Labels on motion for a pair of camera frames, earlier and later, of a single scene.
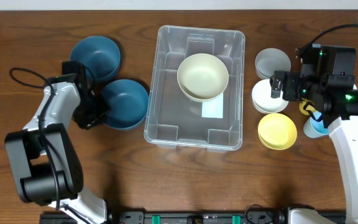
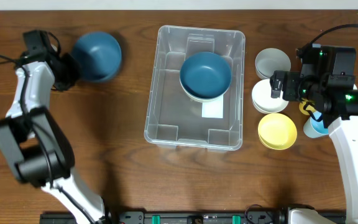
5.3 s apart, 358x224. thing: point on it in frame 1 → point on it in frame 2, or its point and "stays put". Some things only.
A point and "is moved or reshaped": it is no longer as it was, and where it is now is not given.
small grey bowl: x=270 y=60 stays put
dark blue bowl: x=100 y=55 is moved or reshaped
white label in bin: x=213 y=107 stays put
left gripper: x=89 y=115 → x=68 y=73
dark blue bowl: x=127 y=101 → x=205 y=76
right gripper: x=279 y=84 stays put
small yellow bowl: x=277 y=131 stays put
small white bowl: x=261 y=99 stays put
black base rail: x=178 y=218 stays put
